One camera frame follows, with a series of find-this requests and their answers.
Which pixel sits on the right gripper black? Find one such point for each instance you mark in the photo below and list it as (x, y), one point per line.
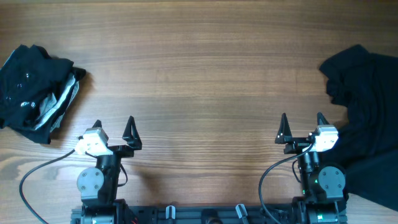
(285, 136)

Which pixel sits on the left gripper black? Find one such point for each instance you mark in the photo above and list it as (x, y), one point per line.
(133, 142)

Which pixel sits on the black t-shirt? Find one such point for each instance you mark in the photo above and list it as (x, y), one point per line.
(366, 84)

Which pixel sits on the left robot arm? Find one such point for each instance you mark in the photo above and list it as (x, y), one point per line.
(98, 185)

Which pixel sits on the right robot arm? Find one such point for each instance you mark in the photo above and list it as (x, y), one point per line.
(322, 184)

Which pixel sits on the folded black shirt on pile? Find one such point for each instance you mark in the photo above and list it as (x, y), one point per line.
(27, 78)

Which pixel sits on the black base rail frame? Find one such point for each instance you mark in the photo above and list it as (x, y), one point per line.
(270, 213)

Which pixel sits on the left white rail clip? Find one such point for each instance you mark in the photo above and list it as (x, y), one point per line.
(170, 212)

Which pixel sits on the white rail clip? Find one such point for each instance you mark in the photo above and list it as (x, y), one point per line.
(242, 213)
(170, 212)

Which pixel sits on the right white rail clip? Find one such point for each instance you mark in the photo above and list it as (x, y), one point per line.
(242, 213)

